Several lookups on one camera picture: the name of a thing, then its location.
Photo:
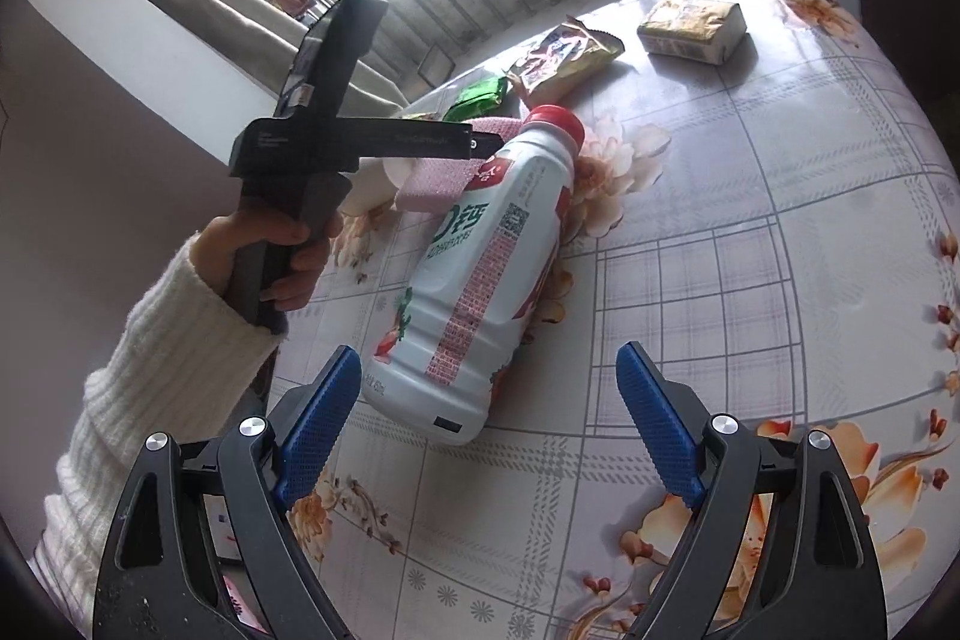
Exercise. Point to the white strawberry milk bottle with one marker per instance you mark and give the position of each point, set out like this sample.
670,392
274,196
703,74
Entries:
465,310

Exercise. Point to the person's left hand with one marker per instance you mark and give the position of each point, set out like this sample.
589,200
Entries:
217,242

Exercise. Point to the brown snack packet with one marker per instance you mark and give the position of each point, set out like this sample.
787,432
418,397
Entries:
570,59

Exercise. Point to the green foil packet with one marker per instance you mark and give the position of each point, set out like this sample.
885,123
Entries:
480,99

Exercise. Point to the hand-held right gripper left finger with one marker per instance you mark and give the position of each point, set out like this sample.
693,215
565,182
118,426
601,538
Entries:
315,430

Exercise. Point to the small framed panel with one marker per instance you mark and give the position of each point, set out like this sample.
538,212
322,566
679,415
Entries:
439,64

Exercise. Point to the yellow white tissue pack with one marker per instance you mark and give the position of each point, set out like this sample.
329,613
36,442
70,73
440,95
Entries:
690,21

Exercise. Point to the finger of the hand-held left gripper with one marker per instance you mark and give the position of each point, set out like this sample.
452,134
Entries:
420,141

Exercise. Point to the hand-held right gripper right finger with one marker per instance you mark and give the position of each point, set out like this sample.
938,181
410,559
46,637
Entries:
660,422

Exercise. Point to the person's left forearm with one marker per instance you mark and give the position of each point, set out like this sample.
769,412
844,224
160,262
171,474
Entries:
150,385

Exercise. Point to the floral checked tablecloth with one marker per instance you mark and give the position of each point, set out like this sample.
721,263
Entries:
787,197

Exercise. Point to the pink sponge cloth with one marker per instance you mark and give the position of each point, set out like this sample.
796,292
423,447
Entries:
442,183

